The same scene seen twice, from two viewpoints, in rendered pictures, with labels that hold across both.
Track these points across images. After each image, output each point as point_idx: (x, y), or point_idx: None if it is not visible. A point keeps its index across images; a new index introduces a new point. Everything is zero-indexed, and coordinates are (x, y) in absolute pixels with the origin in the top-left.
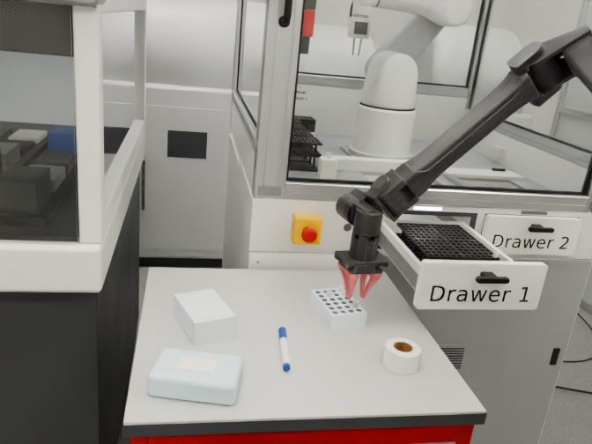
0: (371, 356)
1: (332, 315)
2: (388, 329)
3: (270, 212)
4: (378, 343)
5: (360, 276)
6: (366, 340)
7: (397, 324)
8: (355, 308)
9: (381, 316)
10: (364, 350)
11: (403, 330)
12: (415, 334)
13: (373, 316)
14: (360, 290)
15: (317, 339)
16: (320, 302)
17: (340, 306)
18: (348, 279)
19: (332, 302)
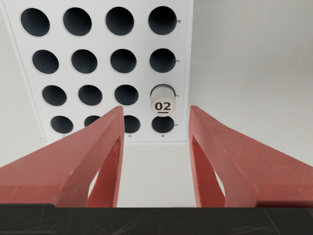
0: (134, 204)
1: (45, 143)
2: (253, 125)
3: None
4: (178, 171)
5: (211, 145)
6: (154, 159)
7: (300, 109)
8: (153, 114)
9: (283, 55)
10: (129, 186)
11: (287, 139)
12: (307, 157)
13: (257, 51)
14: (193, 123)
15: (17, 135)
16: (11, 38)
17: (98, 87)
18: (104, 160)
19: (70, 53)
